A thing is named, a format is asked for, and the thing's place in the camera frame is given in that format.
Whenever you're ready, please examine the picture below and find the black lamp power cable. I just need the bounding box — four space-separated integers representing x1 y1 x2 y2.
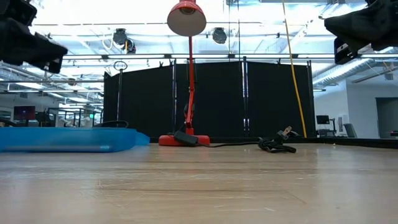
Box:
173 125 298 154

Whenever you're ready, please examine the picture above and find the blue plastic supply box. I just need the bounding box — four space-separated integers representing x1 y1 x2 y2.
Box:
0 126 152 154

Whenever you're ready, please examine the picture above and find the monitor with red screen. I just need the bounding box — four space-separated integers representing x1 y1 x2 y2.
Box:
12 105 36 121

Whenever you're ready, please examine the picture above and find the black metal table frame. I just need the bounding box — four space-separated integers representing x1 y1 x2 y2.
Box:
150 136 398 150

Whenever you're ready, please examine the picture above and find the black ceiling fixture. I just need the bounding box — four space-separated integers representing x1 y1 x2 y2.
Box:
212 27 228 45
112 27 137 55

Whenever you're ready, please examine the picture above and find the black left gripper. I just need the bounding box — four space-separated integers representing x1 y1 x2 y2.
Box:
0 0 69 74

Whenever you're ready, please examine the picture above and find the red desk lamp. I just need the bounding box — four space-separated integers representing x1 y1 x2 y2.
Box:
158 0 211 147

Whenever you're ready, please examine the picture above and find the small black monitor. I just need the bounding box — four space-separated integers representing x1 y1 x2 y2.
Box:
315 114 331 126

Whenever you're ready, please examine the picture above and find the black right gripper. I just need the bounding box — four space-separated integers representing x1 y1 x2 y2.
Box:
323 0 398 65

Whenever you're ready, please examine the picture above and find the grey office chair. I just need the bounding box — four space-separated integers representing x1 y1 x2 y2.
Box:
343 123 359 139

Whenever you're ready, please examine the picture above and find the black ring-topped stand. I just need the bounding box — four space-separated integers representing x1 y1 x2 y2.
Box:
113 60 129 126

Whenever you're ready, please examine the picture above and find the grey door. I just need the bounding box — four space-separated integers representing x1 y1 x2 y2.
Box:
376 96 398 139

